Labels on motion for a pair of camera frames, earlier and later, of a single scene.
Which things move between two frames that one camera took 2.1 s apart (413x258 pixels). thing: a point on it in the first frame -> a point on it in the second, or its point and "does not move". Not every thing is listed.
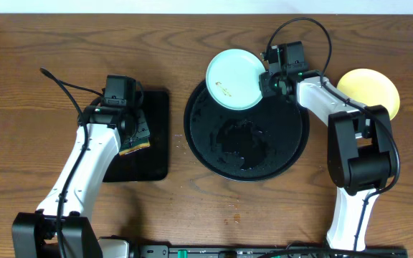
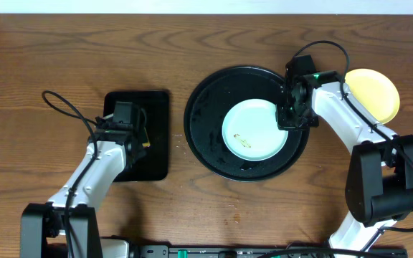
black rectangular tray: (152, 163) does not move
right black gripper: (265, 90) -> (285, 125)
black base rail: (260, 251) does not move
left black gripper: (137, 128) -> (140, 140)
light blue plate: (232, 79) -> (249, 130)
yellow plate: (371, 87) does not move
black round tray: (249, 144) does not move
